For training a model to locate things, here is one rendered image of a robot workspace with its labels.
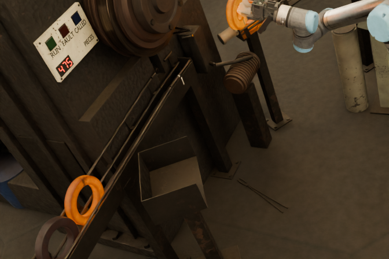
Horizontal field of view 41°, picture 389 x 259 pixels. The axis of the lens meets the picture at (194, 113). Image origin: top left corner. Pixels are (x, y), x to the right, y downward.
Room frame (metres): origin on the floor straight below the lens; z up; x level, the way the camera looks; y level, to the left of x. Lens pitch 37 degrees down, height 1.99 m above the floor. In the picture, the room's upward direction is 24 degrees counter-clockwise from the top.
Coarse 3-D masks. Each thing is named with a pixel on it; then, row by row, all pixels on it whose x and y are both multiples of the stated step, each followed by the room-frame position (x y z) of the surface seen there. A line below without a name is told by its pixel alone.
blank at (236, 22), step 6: (228, 0) 2.12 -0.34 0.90; (234, 0) 2.10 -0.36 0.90; (240, 0) 2.13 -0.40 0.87; (228, 6) 2.09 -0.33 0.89; (234, 6) 2.08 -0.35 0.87; (228, 12) 2.07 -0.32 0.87; (234, 12) 2.07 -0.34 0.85; (228, 18) 2.06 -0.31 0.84; (234, 18) 2.06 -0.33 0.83; (240, 18) 2.11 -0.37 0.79; (246, 18) 2.13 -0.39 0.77; (234, 24) 2.05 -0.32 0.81; (240, 24) 2.08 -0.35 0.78
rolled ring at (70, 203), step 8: (80, 176) 1.53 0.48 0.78; (88, 176) 1.52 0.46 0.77; (72, 184) 1.49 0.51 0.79; (80, 184) 1.48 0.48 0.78; (88, 184) 1.53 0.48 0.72; (96, 184) 1.53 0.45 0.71; (72, 192) 1.45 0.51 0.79; (96, 192) 1.52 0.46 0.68; (72, 200) 1.44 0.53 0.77; (96, 200) 1.51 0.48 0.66; (72, 208) 1.42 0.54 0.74; (72, 216) 1.41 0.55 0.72; (80, 216) 1.43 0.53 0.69; (88, 216) 1.45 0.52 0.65; (80, 224) 1.41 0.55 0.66
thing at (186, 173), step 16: (176, 144) 1.58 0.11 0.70; (144, 160) 1.59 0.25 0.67; (160, 160) 1.59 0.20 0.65; (176, 160) 1.58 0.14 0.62; (192, 160) 1.55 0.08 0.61; (144, 176) 1.51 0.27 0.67; (160, 176) 1.55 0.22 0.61; (176, 176) 1.51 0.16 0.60; (192, 176) 1.48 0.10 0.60; (144, 192) 1.41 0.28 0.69; (160, 192) 1.47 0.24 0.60; (176, 192) 1.32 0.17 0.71; (192, 192) 1.32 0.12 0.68; (160, 208) 1.33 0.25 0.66; (176, 208) 1.33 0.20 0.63; (192, 208) 1.32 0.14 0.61; (192, 224) 1.45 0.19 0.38; (208, 240) 1.45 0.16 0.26; (208, 256) 1.45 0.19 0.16; (224, 256) 1.53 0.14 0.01
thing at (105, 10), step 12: (96, 0) 1.89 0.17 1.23; (108, 0) 1.85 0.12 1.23; (108, 12) 1.83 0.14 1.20; (108, 24) 1.85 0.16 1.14; (108, 36) 1.87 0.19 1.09; (120, 36) 1.83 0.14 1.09; (168, 36) 2.02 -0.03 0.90; (120, 48) 1.88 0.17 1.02; (132, 48) 1.85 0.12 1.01; (156, 48) 1.95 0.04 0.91
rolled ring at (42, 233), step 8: (56, 216) 1.40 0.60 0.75; (48, 224) 1.36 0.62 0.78; (56, 224) 1.36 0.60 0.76; (64, 224) 1.38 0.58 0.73; (72, 224) 1.40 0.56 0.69; (40, 232) 1.34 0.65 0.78; (48, 232) 1.33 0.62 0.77; (72, 232) 1.38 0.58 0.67; (40, 240) 1.31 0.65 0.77; (48, 240) 1.32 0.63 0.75; (72, 240) 1.37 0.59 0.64; (40, 248) 1.29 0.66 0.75; (40, 256) 1.28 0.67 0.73; (48, 256) 1.29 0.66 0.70; (64, 256) 1.33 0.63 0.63
